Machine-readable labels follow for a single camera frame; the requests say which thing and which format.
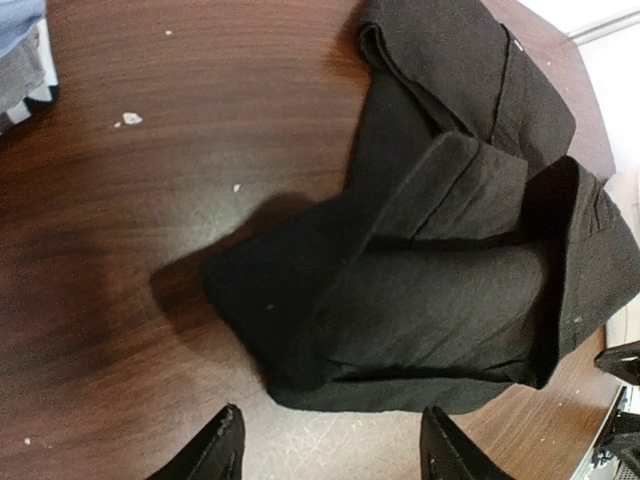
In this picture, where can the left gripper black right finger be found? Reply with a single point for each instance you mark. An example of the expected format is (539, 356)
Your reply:
(447, 453)

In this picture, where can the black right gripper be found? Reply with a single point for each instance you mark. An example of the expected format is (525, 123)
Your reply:
(616, 449)

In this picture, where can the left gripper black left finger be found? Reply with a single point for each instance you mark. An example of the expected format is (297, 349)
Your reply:
(215, 453)

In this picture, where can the black long sleeve shirt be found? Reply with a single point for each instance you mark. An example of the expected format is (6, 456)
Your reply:
(468, 253)

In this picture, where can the grey folded shirt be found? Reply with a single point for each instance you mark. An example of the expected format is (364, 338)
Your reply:
(21, 70)

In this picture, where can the light blue folded shirt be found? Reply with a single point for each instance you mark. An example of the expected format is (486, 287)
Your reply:
(16, 19)

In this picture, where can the aluminium frame post right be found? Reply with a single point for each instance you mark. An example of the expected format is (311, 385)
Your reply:
(605, 27)

